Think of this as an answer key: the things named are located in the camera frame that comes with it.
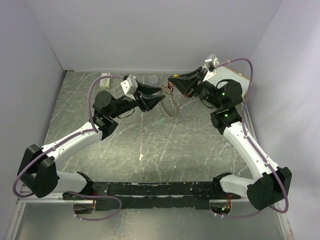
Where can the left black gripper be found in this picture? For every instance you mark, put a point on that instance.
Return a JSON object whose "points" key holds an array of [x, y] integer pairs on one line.
{"points": [[144, 100]]}

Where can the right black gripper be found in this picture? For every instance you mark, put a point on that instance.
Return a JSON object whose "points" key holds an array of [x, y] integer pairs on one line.
{"points": [[189, 83]]}

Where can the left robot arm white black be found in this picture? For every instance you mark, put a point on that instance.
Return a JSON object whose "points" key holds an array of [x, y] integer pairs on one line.
{"points": [[38, 170]]}

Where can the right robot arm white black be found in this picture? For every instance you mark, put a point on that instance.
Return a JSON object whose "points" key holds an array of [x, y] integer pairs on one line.
{"points": [[269, 183]]}

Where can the clear cup of paperclips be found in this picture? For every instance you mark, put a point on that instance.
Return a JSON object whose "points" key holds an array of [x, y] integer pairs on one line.
{"points": [[153, 80]]}

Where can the green white staples box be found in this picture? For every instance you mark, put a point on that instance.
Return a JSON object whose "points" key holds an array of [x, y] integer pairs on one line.
{"points": [[105, 83]]}

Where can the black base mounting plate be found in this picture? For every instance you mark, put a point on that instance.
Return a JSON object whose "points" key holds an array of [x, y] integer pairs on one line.
{"points": [[148, 195]]}

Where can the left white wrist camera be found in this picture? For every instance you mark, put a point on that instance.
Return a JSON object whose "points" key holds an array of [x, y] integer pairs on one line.
{"points": [[129, 86]]}

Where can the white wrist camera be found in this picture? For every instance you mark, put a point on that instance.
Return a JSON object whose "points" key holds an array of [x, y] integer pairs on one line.
{"points": [[210, 64], [129, 86]]}

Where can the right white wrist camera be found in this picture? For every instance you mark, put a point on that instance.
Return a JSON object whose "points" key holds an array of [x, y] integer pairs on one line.
{"points": [[210, 64]]}

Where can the small whiteboard yellow frame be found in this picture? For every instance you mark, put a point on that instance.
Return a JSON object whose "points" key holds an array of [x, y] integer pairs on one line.
{"points": [[224, 73]]}

